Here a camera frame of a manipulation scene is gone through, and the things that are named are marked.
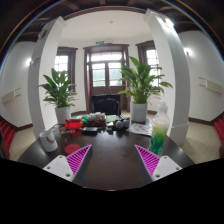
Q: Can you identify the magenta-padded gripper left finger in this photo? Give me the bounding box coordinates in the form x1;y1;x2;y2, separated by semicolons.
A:
42;143;94;187

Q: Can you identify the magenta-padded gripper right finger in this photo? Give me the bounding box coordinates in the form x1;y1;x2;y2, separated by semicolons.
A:
133;144;183;187

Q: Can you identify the clear bottle with green drink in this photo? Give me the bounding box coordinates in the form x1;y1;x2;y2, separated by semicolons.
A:
148;99;171;158

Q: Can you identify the flat round red coaster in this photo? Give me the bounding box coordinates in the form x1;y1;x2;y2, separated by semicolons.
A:
63;143;82;155

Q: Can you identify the flat black device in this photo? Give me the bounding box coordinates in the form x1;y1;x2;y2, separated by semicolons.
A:
81;126;99;136

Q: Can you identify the white printed brochure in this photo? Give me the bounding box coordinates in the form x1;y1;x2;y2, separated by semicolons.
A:
127;122;153;137

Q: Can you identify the white mug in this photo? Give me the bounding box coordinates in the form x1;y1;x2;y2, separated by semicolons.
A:
38;128;59;153

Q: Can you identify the potted plant in white pot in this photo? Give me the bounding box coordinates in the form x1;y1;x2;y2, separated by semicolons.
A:
118;55;174;124
37;68;78;125

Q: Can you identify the green book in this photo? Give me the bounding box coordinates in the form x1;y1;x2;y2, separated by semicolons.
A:
105;114;119;124

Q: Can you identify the black chair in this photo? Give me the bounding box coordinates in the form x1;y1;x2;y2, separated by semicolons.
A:
90;93;122;117

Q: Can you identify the red carpeted staircase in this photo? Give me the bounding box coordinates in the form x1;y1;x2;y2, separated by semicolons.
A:
213;114;224;144
0;118;17;153

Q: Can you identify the brown wooden glazed door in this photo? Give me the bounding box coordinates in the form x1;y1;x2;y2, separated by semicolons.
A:
83;43;130;114

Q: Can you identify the brown framed window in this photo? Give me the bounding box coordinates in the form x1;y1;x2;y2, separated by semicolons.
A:
55;46;78;93
135;40;161;88

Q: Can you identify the white wall radiator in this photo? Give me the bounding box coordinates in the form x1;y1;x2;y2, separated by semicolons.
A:
1;88;22;104
199;77;224;94

